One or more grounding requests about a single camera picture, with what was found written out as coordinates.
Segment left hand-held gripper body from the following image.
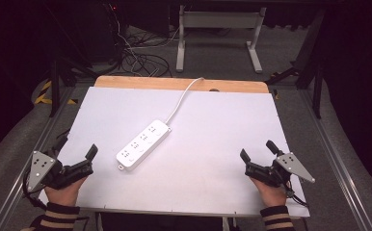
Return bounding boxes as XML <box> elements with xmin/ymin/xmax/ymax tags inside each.
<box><xmin>25</xmin><ymin>150</ymin><xmax>94</xmax><ymax>194</ymax></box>

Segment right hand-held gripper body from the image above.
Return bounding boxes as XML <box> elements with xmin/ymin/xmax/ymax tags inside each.
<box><xmin>244</xmin><ymin>152</ymin><xmax>316</xmax><ymax>190</ymax></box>

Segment white power strip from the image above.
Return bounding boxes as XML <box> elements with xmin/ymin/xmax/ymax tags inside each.
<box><xmin>115</xmin><ymin>118</ymin><xmax>173</xmax><ymax>172</ymax></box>

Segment person's left hand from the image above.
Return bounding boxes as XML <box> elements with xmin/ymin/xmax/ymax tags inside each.
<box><xmin>43</xmin><ymin>176</ymin><xmax>89</xmax><ymax>207</ymax></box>

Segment person's right hand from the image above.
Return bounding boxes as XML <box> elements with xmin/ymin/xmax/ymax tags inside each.
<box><xmin>250</xmin><ymin>177</ymin><xmax>288</xmax><ymax>209</ymax></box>

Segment white board sheet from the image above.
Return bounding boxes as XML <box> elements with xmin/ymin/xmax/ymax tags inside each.
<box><xmin>38</xmin><ymin>86</ymin><xmax>311</xmax><ymax>218</ymax></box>

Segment yellow black hazard tape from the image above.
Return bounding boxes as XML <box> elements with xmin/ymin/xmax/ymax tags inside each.
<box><xmin>34</xmin><ymin>80</ymin><xmax>79</xmax><ymax>106</ymax></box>

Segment black metal stand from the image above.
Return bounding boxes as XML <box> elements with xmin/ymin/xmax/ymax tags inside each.
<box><xmin>265</xmin><ymin>9</ymin><xmax>327</xmax><ymax>120</ymax></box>
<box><xmin>45</xmin><ymin>56</ymin><xmax>95</xmax><ymax>118</ymax></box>

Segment aluminium floor rail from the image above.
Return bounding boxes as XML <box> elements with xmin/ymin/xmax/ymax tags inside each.
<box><xmin>0</xmin><ymin>86</ymin><xmax>76</xmax><ymax>231</ymax></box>
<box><xmin>298</xmin><ymin>90</ymin><xmax>372</xmax><ymax>231</ymax></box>

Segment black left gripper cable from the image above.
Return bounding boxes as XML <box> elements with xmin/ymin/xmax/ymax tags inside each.
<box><xmin>21</xmin><ymin>171</ymin><xmax>48</xmax><ymax>211</ymax></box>

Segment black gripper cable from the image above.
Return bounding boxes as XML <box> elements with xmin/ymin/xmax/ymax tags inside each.
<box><xmin>21</xmin><ymin>171</ymin><xmax>48</xmax><ymax>211</ymax></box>
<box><xmin>284</xmin><ymin>181</ymin><xmax>309</xmax><ymax>209</ymax></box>

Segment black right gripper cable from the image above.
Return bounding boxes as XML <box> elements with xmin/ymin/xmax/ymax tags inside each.
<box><xmin>284</xmin><ymin>181</ymin><xmax>309</xmax><ymax>209</ymax></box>

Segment white power strip cable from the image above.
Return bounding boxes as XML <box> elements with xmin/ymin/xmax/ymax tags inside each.
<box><xmin>164</xmin><ymin>76</ymin><xmax>205</xmax><ymax>125</ymax></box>

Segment black floor cables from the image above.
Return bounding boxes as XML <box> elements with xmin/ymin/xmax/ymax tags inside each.
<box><xmin>118</xmin><ymin>27</ymin><xmax>173</xmax><ymax>78</ymax></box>

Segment white metal desk frame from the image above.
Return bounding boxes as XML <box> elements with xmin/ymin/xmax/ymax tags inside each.
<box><xmin>175</xmin><ymin>4</ymin><xmax>268</xmax><ymax>74</ymax></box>

